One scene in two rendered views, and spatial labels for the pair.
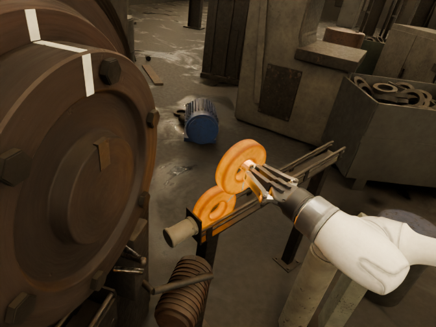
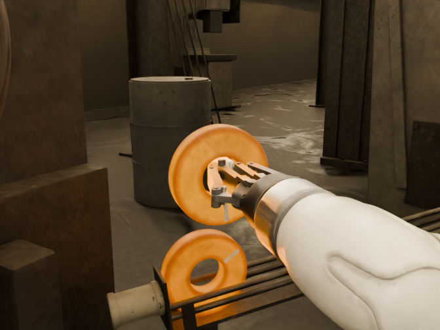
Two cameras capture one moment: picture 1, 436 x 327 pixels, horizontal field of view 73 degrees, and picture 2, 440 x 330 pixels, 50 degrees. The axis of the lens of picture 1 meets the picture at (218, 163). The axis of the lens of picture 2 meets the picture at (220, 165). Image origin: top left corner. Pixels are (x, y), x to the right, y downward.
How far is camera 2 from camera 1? 0.40 m
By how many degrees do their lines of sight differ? 28
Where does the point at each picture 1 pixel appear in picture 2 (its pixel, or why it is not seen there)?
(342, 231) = (308, 213)
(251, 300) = not seen: outside the picture
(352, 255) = (316, 253)
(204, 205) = (174, 256)
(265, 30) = (401, 71)
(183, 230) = (135, 296)
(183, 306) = not seen: outside the picture
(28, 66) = not seen: outside the picture
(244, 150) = (209, 133)
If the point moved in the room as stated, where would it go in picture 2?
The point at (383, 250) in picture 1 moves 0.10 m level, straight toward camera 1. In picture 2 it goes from (376, 234) to (271, 260)
